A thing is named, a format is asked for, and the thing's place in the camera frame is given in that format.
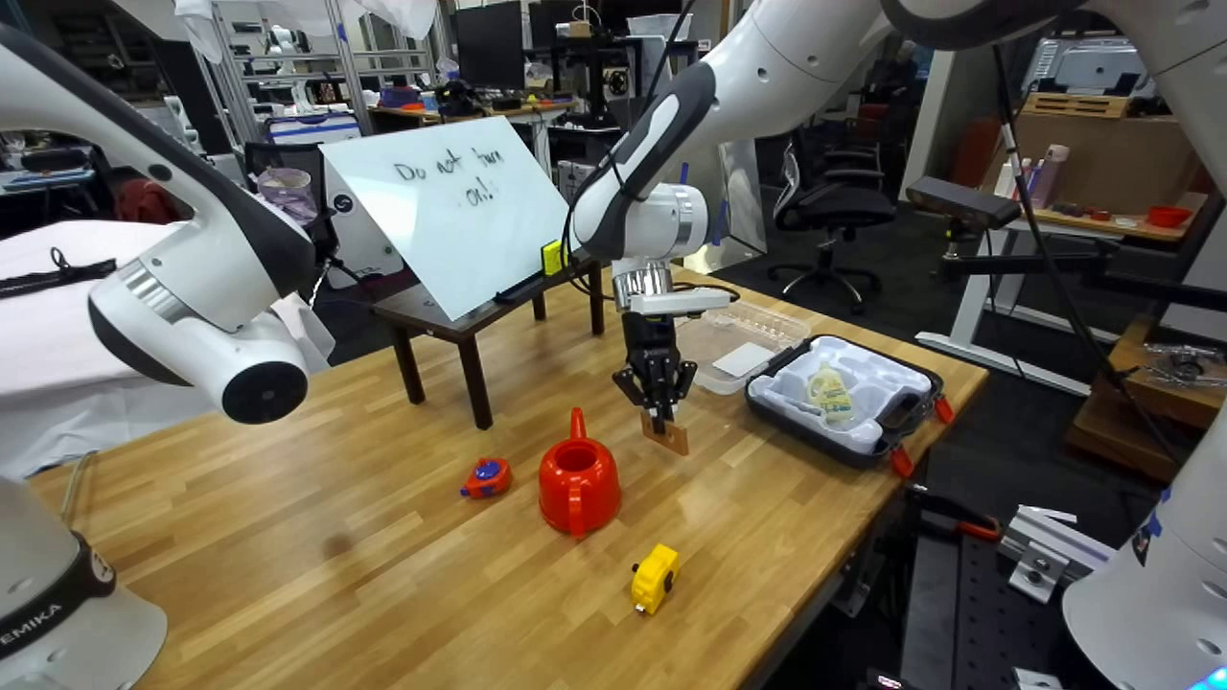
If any red handled clamp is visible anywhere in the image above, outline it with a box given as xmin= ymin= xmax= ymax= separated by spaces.
xmin=909 ymin=482 xmax=999 ymax=543

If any white robot arm left foreground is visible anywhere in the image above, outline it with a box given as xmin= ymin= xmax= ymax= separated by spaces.
xmin=0 ymin=28 xmax=319 ymax=427

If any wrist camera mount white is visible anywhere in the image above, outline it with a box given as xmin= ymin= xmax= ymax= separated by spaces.
xmin=616 ymin=287 xmax=735 ymax=318

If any black marker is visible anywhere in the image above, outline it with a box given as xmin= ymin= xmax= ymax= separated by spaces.
xmin=496 ymin=273 xmax=547 ymax=306

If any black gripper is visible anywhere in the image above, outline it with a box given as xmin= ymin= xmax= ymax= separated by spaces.
xmin=613 ymin=313 xmax=696 ymax=432

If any black office chair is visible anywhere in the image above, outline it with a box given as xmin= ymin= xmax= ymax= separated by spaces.
xmin=767 ymin=125 xmax=896 ymax=313

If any black white tool box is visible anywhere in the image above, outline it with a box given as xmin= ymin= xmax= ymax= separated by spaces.
xmin=742 ymin=335 xmax=955 ymax=478

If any yellow sticky note pad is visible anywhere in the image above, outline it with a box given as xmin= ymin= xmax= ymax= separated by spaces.
xmin=542 ymin=237 xmax=566 ymax=276

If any white robot base right foreground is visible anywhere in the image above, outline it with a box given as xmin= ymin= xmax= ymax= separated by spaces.
xmin=1063 ymin=407 xmax=1227 ymax=690

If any dark small wooden table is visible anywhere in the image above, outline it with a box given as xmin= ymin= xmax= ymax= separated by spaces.
xmin=372 ymin=259 xmax=607 ymax=430

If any yellow tape measure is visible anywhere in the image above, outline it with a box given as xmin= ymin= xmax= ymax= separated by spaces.
xmin=627 ymin=543 xmax=677 ymax=613

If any aluminium bracket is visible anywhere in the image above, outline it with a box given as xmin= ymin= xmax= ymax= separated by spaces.
xmin=998 ymin=507 xmax=1114 ymax=600

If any brown wooden block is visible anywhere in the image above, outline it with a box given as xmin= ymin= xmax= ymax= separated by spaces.
xmin=647 ymin=421 xmax=689 ymax=455

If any clear plastic tool box lid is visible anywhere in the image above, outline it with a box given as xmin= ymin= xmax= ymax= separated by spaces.
xmin=677 ymin=306 xmax=809 ymax=395

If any white board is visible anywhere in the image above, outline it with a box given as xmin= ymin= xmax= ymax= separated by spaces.
xmin=321 ymin=114 xmax=566 ymax=318

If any white robot arm moving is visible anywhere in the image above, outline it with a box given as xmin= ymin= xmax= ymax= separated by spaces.
xmin=566 ymin=0 xmax=1227 ymax=430

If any red blue tape measure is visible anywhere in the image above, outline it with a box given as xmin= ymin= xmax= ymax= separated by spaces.
xmin=461 ymin=455 xmax=515 ymax=497

